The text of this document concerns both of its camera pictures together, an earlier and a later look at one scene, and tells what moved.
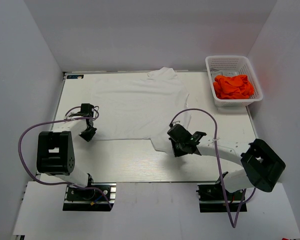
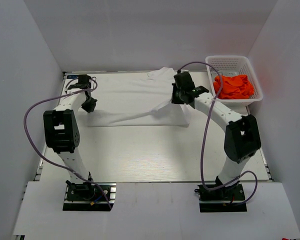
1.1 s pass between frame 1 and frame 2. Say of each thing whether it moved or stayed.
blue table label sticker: stayed
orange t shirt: stayed
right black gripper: moved
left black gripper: moved
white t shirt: moved
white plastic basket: stayed
